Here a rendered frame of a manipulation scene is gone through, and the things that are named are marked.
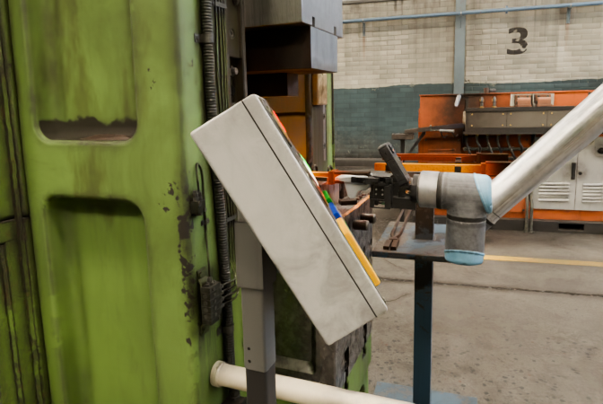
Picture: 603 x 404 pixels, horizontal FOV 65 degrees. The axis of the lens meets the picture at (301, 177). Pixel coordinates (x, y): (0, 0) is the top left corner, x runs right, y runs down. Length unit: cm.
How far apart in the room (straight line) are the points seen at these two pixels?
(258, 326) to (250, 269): 9
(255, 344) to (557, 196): 425
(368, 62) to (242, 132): 831
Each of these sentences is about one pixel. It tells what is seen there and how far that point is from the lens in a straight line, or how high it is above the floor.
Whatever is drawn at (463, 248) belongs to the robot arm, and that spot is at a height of 85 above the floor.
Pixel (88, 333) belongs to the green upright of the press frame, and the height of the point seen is 66.
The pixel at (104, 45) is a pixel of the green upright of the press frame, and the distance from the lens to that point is 110.
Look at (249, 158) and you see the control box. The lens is 49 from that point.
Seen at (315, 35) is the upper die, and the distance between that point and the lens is 115.
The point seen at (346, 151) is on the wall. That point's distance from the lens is 886.
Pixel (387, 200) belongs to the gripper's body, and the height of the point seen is 95.
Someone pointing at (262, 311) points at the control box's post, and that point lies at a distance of 71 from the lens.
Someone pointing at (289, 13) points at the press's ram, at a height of 139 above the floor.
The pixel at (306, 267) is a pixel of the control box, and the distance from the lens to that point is 52.
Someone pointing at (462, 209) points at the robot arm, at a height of 94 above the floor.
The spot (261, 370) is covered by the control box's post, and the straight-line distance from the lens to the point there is 75.
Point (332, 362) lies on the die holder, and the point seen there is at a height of 57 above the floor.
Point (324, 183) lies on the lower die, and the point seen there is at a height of 99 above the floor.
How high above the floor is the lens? 119
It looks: 9 degrees down
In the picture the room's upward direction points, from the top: 1 degrees counter-clockwise
